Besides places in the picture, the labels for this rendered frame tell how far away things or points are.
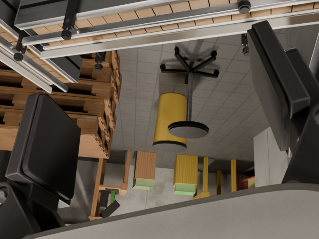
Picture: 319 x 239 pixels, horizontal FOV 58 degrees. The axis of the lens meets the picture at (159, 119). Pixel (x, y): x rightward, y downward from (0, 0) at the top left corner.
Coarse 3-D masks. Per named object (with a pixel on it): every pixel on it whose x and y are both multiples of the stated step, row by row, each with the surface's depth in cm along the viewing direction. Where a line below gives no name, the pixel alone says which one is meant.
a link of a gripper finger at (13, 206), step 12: (0, 192) 10; (12, 192) 10; (0, 204) 9; (12, 204) 9; (24, 204) 9; (0, 216) 9; (12, 216) 9; (24, 216) 9; (0, 228) 9; (12, 228) 9; (24, 228) 9; (36, 228) 9; (48, 228) 11
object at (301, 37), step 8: (288, 32) 130; (296, 32) 106; (304, 32) 89; (312, 32) 77; (288, 40) 132; (296, 40) 107; (304, 40) 90; (312, 40) 78; (288, 48) 133; (304, 48) 90; (312, 48) 78; (304, 56) 91; (312, 56) 79; (312, 64) 83; (312, 72) 87
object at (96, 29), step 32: (32, 0) 69; (64, 0) 65; (96, 0) 61; (128, 0) 58; (160, 0) 57; (192, 0) 56; (224, 0) 56; (256, 0) 52; (288, 0) 50; (32, 32) 73; (64, 32) 59; (96, 32) 62; (128, 32) 67; (160, 32) 66; (192, 32) 62; (224, 32) 59; (96, 64) 71
